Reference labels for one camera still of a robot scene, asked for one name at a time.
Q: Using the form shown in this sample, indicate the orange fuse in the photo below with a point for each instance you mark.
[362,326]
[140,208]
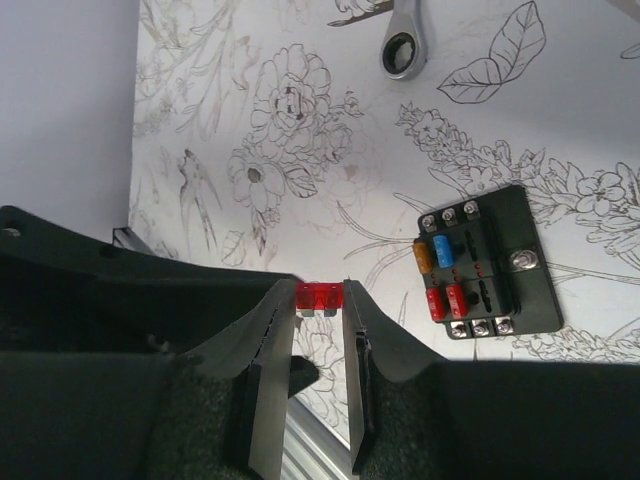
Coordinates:
[423,257]

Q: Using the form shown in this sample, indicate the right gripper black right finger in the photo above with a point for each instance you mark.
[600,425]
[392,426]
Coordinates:
[414,414]

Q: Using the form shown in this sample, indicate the red fuse from pair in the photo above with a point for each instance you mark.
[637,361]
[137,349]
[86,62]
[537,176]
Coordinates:
[313,297]

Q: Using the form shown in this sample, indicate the silver ratchet wrench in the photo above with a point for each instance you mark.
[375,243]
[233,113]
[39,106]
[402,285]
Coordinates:
[403,54]

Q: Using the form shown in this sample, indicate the floral patterned mat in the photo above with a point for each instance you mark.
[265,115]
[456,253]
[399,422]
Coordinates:
[267,137]

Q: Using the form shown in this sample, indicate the blue fuse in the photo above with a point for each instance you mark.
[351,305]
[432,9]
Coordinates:
[444,251]

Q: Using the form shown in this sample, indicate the black fuse box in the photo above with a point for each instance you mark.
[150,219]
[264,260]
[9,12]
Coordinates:
[500,263]

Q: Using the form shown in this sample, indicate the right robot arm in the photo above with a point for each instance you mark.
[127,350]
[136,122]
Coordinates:
[64,292]

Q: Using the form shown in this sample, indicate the aluminium rail frame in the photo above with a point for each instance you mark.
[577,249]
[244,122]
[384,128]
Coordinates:
[311,450]

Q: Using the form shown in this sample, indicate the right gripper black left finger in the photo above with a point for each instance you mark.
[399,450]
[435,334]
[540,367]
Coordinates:
[216,411]

